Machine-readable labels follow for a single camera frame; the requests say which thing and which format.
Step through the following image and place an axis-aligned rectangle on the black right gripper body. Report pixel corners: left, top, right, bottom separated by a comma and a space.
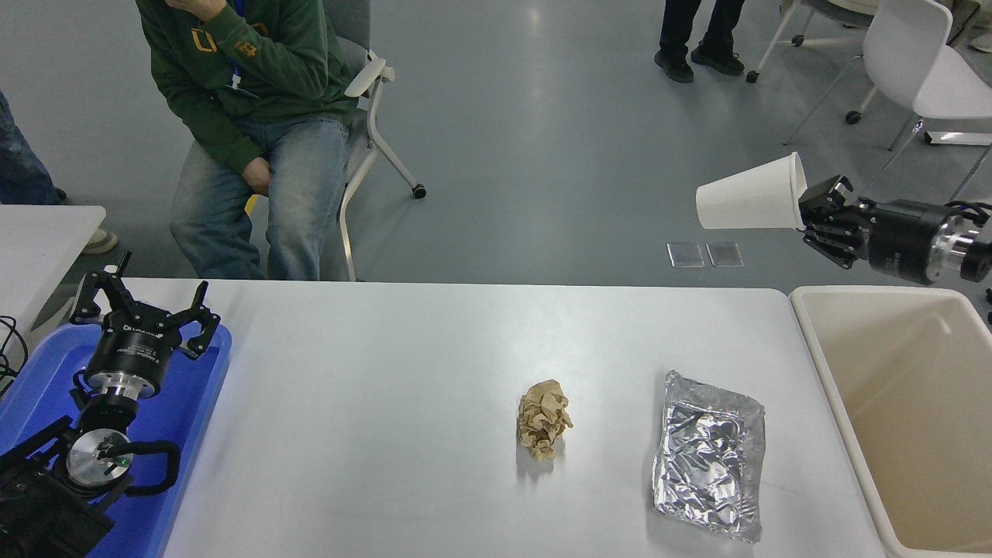
866, 199, 945, 286

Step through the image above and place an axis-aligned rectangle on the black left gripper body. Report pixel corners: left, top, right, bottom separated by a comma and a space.
85, 308, 184, 390

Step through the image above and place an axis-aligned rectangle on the white paper cup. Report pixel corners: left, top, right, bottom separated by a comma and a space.
695, 152, 808, 232

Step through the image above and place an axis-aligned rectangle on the silver foil tray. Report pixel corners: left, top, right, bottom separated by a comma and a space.
651, 370, 766, 543

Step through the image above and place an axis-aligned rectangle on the seated person's right hand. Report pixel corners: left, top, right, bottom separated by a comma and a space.
242, 157, 273, 197

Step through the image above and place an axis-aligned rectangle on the seated person's left hand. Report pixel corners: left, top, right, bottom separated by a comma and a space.
169, 0, 229, 24

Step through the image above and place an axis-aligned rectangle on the blue plastic tray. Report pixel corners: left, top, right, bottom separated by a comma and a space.
0, 322, 233, 558

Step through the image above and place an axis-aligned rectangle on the white side table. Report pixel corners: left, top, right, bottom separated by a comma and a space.
0, 205, 107, 330

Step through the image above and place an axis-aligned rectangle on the white plastic chair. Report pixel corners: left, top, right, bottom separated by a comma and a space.
783, 0, 992, 229

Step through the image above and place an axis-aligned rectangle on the large pale plastic bin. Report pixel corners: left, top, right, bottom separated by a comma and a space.
789, 285, 992, 558

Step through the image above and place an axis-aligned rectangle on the white-framed chair on casters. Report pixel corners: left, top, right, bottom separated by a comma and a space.
742, 0, 884, 126

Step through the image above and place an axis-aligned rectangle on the seated person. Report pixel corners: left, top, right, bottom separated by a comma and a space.
136, 0, 359, 281

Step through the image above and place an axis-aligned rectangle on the gray chair with white armrest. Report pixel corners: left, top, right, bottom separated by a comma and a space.
178, 0, 428, 283

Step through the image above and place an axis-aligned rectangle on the crumpled tan paper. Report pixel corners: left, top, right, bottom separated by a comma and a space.
517, 379, 575, 461

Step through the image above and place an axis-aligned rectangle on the black cable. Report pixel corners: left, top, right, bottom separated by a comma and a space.
0, 314, 30, 396

